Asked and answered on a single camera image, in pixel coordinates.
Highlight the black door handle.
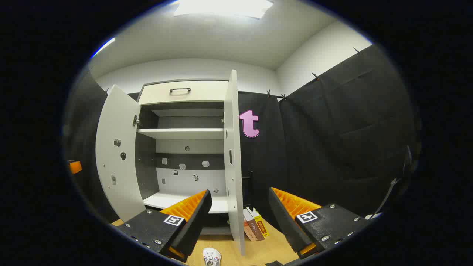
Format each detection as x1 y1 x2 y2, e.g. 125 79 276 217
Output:
242 170 255 207

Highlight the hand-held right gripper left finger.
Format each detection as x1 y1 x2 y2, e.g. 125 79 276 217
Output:
118 189 213 263

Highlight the dark brown book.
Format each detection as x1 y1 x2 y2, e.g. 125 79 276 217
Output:
244 209 265 241

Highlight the white shoe cabinet door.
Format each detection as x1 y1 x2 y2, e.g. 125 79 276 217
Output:
223 69 246 256
95 84 146 223

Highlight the white striped shoe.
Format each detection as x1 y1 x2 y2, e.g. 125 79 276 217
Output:
203 248 222 266

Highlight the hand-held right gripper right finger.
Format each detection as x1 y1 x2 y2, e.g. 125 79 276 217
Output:
268 187 370 259

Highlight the white shoe cabinet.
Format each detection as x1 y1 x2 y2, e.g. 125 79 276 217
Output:
134 79 232 237

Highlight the white cabinet drawer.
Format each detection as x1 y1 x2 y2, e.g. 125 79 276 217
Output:
137 79 229 106

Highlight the white cabinet shelf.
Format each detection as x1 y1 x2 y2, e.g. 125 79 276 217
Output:
136 127 225 140

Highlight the ceiling strip light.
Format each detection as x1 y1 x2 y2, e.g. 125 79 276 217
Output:
174 0 275 20
91 37 116 59

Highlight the light brown book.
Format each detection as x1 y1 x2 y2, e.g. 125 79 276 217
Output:
243 218 258 242

